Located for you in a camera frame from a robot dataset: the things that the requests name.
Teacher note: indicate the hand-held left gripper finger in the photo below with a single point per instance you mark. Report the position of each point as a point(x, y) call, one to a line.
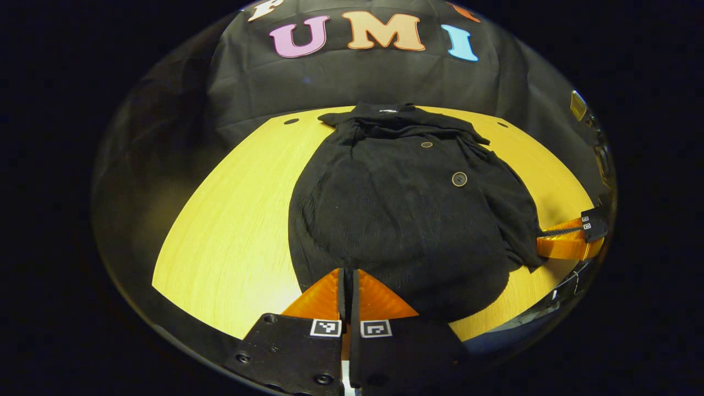
point(342, 302)
point(355, 302)

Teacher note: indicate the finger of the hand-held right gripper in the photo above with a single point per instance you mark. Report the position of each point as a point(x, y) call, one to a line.
point(566, 225)
point(572, 247)

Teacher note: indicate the black button-up garment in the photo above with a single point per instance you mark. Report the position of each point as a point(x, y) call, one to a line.
point(407, 220)

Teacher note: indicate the black backdrop cloth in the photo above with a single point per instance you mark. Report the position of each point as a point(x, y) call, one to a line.
point(357, 77)

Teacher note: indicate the pale metal bracket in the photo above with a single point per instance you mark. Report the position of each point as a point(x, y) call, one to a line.
point(577, 105)

